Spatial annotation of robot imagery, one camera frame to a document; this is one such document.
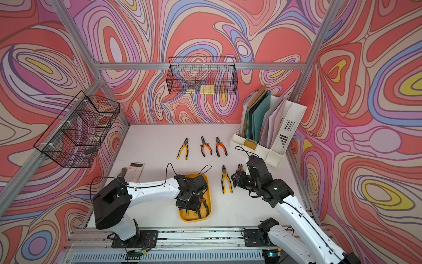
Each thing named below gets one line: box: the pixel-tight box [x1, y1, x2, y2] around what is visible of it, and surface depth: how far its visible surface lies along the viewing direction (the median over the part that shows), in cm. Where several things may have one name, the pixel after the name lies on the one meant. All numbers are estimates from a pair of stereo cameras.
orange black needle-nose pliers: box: [200, 135, 213, 157], surface depth 109 cm
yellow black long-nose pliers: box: [176, 137, 189, 161], surface depth 107 cm
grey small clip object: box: [117, 167, 128, 178], surface depth 95 cm
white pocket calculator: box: [124, 161, 146, 183], surface depth 97 cm
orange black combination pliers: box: [215, 136, 229, 158], surface depth 110 cm
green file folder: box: [251, 90, 272, 144], surface depth 91 cm
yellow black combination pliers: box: [221, 164, 233, 194], surface depth 93 cm
